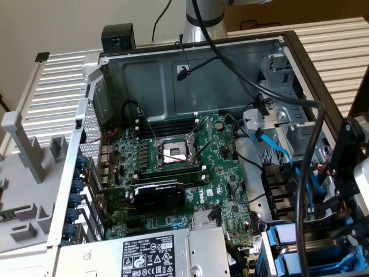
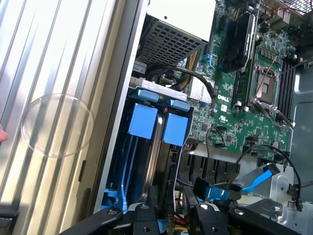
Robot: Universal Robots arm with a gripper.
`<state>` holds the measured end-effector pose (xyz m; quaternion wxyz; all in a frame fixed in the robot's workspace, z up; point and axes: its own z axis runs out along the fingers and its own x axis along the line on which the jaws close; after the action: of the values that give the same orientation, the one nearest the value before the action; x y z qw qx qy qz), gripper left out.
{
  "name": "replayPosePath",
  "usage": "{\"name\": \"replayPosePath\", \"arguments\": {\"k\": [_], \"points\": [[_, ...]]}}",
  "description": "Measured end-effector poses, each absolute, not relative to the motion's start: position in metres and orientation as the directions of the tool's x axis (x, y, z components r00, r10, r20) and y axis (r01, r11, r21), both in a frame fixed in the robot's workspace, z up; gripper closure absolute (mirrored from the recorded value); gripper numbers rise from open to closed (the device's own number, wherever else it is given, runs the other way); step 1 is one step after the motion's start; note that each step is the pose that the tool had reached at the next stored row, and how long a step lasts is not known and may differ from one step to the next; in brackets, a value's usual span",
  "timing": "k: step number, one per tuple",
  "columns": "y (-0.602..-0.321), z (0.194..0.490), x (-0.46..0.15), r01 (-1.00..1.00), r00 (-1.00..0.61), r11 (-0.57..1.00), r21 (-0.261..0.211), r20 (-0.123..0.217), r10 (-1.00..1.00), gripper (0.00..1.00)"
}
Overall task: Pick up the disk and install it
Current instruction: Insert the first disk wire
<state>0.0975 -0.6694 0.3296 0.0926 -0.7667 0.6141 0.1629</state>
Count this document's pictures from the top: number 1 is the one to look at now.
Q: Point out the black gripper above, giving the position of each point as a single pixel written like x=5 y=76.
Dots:
x=343 y=150

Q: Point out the thin locking lever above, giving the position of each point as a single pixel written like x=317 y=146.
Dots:
x=150 y=129
x=203 y=149

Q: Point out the CPU chip with silver lid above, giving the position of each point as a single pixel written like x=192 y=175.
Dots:
x=3 y=184

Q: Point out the silver power supply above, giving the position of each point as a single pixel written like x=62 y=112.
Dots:
x=144 y=254

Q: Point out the blue expansion slot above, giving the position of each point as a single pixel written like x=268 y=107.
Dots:
x=132 y=214

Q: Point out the green RAM stick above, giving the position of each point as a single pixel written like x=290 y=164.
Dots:
x=14 y=213

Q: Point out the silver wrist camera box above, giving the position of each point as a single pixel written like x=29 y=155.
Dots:
x=361 y=180

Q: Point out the round coin battery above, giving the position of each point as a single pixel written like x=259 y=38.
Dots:
x=220 y=125

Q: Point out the metal disk bay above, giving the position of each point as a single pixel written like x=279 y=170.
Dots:
x=270 y=261

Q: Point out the grey parts rack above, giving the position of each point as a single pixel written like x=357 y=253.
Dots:
x=29 y=173

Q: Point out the silver drive cage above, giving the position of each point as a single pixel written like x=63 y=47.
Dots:
x=297 y=135

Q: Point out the black box device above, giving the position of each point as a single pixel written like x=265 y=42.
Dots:
x=118 y=37

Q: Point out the black end cap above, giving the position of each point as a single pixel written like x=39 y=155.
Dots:
x=42 y=56

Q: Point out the black graphics card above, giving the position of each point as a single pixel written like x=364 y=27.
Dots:
x=161 y=197

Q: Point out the CPU socket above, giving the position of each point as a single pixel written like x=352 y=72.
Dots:
x=173 y=150

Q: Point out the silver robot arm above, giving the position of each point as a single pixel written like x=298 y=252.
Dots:
x=193 y=34

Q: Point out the black RAM slot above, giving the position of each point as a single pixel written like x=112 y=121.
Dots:
x=173 y=176
x=173 y=129
x=196 y=181
x=173 y=133
x=173 y=167
x=173 y=172
x=173 y=120
x=173 y=124

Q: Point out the silver chipset heatsink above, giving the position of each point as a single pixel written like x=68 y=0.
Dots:
x=201 y=220

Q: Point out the blue card retainer clip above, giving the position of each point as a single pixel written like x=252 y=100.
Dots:
x=79 y=173
x=75 y=200
x=73 y=215
x=82 y=160
x=77 y=186
x=70 y=231

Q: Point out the black ribbed fan duct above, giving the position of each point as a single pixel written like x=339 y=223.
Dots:
x=276 y=184

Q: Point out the open metal PC case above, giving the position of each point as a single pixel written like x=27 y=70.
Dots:
x=201 y=92

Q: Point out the hard disk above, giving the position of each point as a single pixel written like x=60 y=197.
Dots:
x=286 y=234
x=295 y=261

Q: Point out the green Dell motherboard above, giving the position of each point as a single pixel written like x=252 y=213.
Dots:
x=222 y=173

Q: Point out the brown cardboard box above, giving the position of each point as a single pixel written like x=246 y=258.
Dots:
x=302 y=14

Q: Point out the silver socket cover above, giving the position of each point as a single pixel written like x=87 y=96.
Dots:
x=210 y=127

